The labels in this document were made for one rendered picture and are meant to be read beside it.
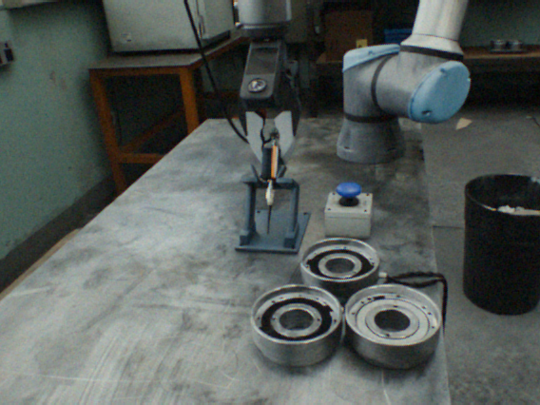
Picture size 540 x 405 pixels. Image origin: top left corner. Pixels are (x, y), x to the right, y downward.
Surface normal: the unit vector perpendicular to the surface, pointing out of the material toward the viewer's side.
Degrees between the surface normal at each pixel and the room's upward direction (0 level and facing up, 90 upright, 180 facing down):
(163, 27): 90
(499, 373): 0
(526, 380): 0
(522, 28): 90
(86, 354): 0
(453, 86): 97
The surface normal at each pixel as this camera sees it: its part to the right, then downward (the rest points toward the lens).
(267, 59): -0.16, -0.52
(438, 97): 0.52, 0.45
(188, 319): -0.07, -0.90
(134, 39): -0.22, 0.44
